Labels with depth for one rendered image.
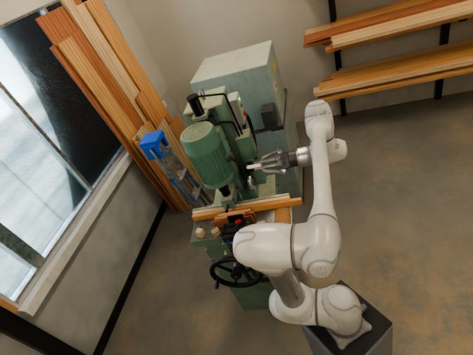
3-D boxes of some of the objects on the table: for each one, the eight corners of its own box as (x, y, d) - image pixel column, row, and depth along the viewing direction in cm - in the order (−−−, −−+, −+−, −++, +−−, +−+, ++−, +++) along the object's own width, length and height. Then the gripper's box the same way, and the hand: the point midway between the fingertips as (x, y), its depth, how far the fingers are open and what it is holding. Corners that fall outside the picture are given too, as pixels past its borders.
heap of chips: (274, 229, 163) (273, 225, 160) (274, 210, 173) (272, 205, 171) (291, 227, 160) (290, 222, 158) (290, 207, 171) (288, 203, 168)
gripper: (300, 172, 139) (250, 182, 145) (295, 145, 141) (246, 155, 147) (299, 171, 132) (247, 180, 138) (294, 142, 134) (243, 153, 140)
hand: (254, 166), depth 142 cm, fingers closed
